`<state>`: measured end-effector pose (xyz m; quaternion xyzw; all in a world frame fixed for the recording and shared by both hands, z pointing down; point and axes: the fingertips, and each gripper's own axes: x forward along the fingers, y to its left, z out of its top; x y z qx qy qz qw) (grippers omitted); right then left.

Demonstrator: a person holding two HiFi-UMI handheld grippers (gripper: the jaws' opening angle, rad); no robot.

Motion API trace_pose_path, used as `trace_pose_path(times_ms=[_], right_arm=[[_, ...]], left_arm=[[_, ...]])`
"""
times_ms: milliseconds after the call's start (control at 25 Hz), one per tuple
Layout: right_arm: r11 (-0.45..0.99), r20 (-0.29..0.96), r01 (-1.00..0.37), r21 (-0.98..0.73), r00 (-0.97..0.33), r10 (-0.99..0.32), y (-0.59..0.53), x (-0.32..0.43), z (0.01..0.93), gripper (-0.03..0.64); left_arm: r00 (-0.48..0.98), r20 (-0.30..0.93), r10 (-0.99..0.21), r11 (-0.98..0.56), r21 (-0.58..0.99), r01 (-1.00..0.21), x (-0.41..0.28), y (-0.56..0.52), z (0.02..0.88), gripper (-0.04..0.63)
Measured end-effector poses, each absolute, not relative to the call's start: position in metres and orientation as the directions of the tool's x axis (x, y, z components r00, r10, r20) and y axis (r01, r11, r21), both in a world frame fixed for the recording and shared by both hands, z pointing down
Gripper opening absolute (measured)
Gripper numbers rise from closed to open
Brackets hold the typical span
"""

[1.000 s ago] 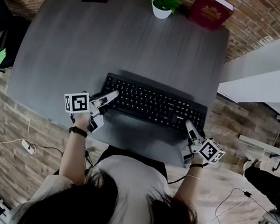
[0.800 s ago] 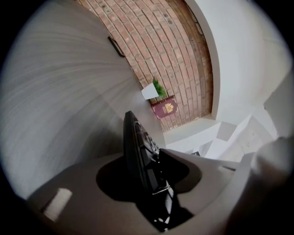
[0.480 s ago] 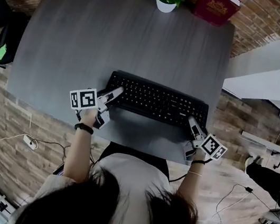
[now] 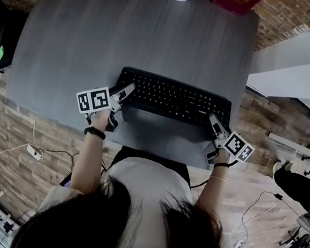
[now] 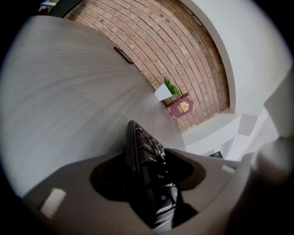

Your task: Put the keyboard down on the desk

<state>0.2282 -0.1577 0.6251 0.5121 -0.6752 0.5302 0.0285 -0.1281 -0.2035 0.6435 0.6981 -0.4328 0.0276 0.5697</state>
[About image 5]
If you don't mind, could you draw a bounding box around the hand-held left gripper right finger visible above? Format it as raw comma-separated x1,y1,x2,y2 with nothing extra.
165,148,254,235

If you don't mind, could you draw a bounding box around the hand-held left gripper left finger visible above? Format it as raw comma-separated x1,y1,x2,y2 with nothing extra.
22,152,154,235

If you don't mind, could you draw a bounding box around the black keyboard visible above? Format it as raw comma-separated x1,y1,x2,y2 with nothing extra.
125,119,199,230

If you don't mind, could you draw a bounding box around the person's left hand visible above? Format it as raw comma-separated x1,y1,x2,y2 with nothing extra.
250,137,293,184

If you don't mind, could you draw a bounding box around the dark red book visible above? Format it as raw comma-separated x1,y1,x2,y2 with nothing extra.
165,92,195,119

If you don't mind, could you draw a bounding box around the green plant in white pot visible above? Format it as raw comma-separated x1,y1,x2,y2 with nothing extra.
154,77,179,102

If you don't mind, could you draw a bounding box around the grey square wall panel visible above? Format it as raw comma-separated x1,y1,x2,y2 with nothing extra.
237,114,259,138

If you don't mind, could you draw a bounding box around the black picture frame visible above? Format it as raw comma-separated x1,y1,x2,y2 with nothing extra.
113,46,135,65

